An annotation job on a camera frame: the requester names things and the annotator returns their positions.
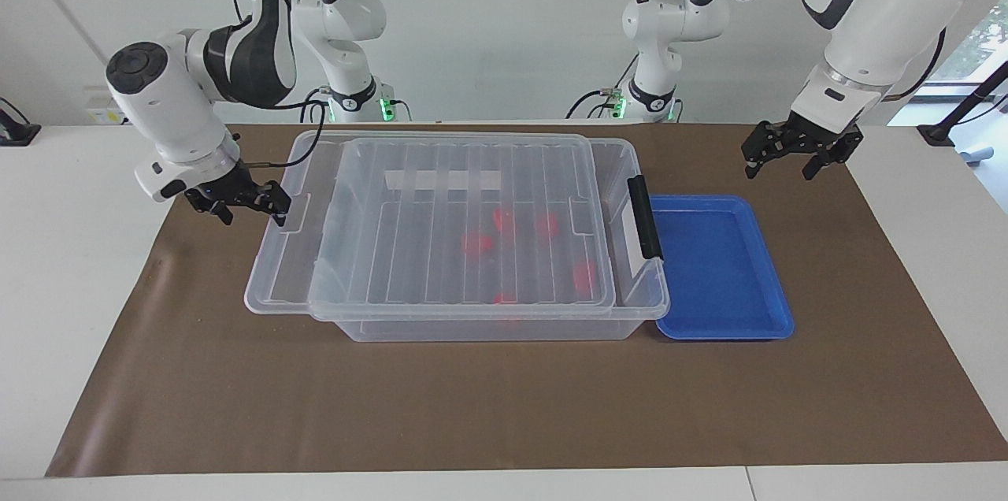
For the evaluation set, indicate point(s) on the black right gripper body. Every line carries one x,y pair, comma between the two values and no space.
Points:
228,190

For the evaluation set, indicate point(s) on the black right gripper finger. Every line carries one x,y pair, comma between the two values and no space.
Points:
277,202
222,211

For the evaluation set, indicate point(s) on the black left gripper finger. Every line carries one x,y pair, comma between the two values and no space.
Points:
815,164
757,150

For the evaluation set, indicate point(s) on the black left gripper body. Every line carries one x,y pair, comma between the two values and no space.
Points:
819,135

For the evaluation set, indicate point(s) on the clear ribbed plastic lid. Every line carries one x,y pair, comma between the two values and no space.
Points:
441,249

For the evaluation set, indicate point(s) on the red block with white print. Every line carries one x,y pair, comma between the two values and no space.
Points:
584,277

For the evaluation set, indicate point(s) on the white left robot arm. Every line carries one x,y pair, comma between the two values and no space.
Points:
866,20

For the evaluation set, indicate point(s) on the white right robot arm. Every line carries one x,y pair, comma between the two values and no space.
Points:
165,107

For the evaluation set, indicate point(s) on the blue plastic tray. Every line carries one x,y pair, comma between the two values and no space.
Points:
717,272

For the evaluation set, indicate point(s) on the clear plastic storage box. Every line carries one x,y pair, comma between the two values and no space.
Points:
638,292

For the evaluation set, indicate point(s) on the pale blue roll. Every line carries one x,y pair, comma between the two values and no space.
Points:
978,154

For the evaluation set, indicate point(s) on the black table clamp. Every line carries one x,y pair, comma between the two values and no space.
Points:
17,131

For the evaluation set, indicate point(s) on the brown paper table mat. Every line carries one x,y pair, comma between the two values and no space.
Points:
504,406

